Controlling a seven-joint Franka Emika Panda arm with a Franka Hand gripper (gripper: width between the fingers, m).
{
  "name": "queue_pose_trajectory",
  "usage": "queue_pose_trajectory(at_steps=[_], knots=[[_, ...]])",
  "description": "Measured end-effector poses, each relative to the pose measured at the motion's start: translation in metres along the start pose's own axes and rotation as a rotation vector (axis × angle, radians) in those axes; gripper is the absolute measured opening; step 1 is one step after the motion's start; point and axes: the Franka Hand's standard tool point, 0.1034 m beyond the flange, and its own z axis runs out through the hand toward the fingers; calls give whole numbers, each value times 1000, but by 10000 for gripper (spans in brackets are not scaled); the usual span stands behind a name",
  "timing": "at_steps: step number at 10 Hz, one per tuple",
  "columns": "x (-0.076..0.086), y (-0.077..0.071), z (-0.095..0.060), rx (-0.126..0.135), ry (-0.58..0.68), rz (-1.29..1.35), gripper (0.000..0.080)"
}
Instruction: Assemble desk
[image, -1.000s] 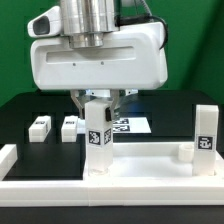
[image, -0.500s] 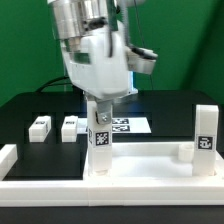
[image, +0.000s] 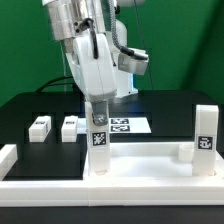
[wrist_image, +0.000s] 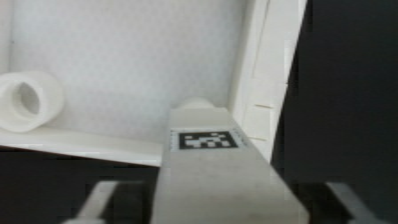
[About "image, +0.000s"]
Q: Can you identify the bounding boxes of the fiducial marker sheet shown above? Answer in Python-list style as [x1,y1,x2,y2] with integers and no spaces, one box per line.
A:
[77,117,152,135]

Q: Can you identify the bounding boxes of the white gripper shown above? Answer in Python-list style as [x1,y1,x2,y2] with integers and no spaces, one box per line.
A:
[66,34,117,126]

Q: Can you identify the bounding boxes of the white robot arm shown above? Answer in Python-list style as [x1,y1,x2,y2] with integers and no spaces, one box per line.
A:
[42,0,149,126]

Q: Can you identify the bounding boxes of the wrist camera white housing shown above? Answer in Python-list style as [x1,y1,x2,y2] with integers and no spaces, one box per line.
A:
[118,48,149,75]

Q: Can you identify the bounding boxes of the black cable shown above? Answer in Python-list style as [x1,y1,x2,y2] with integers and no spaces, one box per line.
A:
[35,75,76,93]

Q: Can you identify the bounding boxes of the white U-shaped fence frame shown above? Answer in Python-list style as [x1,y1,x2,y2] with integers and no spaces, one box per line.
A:
[0,143,224,208]

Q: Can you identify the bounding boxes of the white desk tabletop tray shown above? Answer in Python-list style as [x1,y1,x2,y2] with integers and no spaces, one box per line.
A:
[81,141,224,182]

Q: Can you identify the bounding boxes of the white cable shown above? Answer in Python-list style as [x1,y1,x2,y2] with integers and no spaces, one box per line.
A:
[61,41,68,92]

